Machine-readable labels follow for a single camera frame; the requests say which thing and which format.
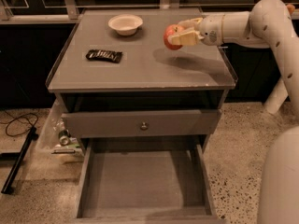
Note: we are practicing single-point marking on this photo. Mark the grey upper drawer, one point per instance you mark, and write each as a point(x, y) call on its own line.
point(127, 124)

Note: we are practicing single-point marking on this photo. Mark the black metal stand leg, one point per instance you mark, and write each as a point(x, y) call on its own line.
point(18, 158)

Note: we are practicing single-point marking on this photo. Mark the red apple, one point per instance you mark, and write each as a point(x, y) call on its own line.
point(171, 30)

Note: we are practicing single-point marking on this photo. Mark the dark candy bar wrapper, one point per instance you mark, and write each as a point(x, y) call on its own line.
point(104, 55)

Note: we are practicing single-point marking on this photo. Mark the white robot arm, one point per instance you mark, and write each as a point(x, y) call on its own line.
point(267, 25)

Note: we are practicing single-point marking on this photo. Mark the green drink can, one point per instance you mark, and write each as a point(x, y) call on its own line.
point(64, 137)

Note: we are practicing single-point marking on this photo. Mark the white paper bowl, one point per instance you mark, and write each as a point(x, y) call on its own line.
point(125, 24)

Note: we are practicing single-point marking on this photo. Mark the white slanted post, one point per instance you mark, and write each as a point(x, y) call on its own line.
point(276, 98)

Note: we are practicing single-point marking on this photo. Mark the grey drawer cabinet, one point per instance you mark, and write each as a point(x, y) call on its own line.
point(149, 77)

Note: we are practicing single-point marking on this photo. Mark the round brass drawer knob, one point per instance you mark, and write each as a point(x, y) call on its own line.
point(144, 126)

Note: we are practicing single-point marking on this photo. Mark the open grey middle drawer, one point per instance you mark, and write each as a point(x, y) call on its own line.
point(145, 181)

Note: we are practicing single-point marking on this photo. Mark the clear plastic trash bin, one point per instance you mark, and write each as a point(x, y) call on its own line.
point(48, 140)

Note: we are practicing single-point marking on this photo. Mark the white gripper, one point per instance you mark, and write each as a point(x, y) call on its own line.
point(210, 29)

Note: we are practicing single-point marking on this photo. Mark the small orange fruit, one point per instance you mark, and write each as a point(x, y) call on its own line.
point(291, 8)

